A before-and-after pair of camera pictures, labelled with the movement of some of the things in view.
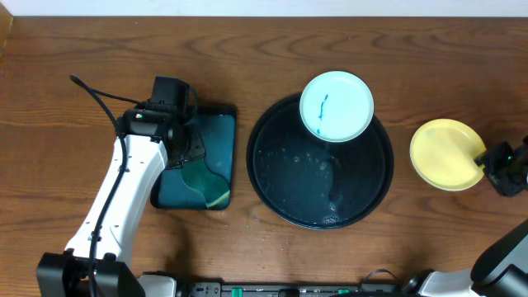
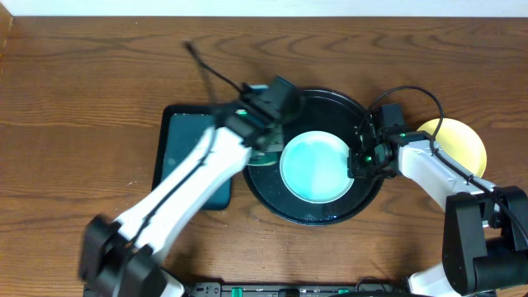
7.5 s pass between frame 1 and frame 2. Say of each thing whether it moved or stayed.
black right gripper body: moved
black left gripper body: moved
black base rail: stayed
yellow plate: stayed
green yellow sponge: moved
